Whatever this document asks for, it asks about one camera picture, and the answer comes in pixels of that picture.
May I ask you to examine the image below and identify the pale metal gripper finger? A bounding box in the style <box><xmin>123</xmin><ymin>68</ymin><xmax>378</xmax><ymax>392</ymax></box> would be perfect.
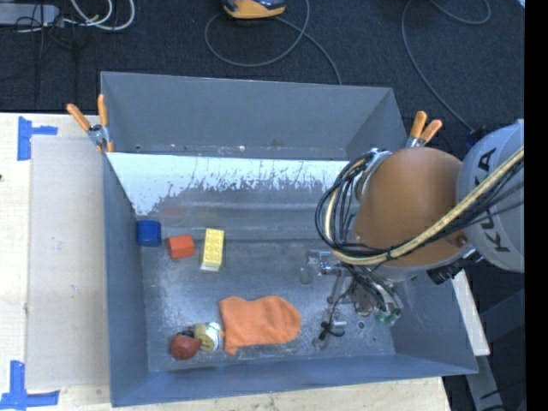
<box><xmin>312</xmin><ymin>319</ymin><xmax>348</xmax><ymax>350</ymax></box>
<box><xmin>304</xmin><ymin>249</ymin><xmax>342</xmax><ymax>275</ymax></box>

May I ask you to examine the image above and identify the orange cloth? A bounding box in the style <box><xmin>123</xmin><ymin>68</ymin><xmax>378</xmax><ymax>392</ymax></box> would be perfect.
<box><xmin>217</xmin><ymin>295</ymin><xmax>303</xmax><ymax>356</ymax></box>

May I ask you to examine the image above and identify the yellow toy brick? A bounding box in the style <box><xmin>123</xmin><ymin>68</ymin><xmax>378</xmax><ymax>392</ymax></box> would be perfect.
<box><xmin>200</xmin><ymin>228</ymin><xmax>225</xmax><ymax>272</ymax></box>

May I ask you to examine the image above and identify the yellow and white toy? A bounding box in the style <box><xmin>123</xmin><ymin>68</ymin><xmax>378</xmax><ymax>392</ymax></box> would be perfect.
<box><xmin>192</xmin><ymin>321</ymin><xmax>224</xmax><ymax>354</ymax></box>

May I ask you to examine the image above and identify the orange-red block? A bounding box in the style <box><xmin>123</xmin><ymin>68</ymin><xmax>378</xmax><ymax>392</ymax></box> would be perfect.
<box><xmin>166</xmin><ymin>234</ymin><xmax>196</xmax><ymax>260</ymax></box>

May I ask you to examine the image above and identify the red-brown round toy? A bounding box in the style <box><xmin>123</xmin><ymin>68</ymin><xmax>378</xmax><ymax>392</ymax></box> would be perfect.
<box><xmin>169</xmin><ymin>333</ymin><xmax>203</xmax><ymax>361</ymax></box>

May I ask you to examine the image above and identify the grey metal bin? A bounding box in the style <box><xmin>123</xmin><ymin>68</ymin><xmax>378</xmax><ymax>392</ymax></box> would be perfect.
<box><xmin>99</xmin><ymin>71</ymin><xmax>480</xmax><ymax>408</ymax></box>

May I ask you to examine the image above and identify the blue cup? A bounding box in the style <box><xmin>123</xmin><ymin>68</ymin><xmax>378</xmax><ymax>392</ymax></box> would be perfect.
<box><xmin>135</xmin><ymin>219</ymin><xmax>163</xmax><ymax>248</ymax></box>

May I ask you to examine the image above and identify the pale wood flat board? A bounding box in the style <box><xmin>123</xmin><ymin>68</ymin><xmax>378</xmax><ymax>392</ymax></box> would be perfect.
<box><xmin>24</xmin><ymin>134</ymin><xmax>111</xmax><ymax>392</ymax></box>

